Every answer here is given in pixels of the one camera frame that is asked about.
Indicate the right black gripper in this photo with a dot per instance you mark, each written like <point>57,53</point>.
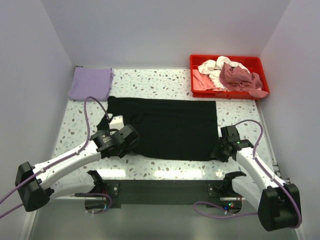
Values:
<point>216,154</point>

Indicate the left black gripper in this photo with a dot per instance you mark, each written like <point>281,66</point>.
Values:
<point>126,150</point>

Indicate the black t shirt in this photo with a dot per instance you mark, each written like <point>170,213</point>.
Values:
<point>185,130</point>

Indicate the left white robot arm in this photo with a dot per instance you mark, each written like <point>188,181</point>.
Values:
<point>35,183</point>

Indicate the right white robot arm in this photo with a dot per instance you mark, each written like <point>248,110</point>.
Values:
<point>277,203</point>

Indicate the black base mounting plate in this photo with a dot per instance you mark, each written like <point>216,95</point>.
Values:
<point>168,192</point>

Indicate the dusty rose crumpled t shirt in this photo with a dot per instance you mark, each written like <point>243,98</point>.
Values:
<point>240,80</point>

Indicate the folded lavender t shirt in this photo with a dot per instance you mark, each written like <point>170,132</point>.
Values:
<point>91,82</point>

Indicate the salmon pink t shirt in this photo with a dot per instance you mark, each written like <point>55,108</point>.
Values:
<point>201,82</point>

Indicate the white crumpled t shirt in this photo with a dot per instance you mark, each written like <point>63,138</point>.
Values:
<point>212,69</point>

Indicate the red plastic bin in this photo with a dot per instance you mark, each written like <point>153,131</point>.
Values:
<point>253,64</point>

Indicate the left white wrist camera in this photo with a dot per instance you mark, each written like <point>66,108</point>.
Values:
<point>117,122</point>

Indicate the aluminium extrusion rail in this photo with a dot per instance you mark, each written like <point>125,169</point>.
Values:
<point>277,171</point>

